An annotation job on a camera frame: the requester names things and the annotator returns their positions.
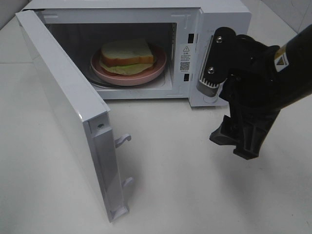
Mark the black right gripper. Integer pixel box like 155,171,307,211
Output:
209,34,280,160

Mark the round door release button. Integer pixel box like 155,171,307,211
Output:
203,95,218,103

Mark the pink plate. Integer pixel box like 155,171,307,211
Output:
91,44,167,76

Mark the toast sandwich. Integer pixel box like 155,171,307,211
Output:
100,39,154,67

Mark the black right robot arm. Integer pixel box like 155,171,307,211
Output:
206,27,312,159

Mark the glass microwave turntable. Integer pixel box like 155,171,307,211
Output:
87,66,172,89

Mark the warning label sticker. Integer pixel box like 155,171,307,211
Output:
179,43,195,73

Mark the white microwave oven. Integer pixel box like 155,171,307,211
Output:
17,0,251,107

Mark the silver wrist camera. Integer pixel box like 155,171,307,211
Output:
197,27,236,98

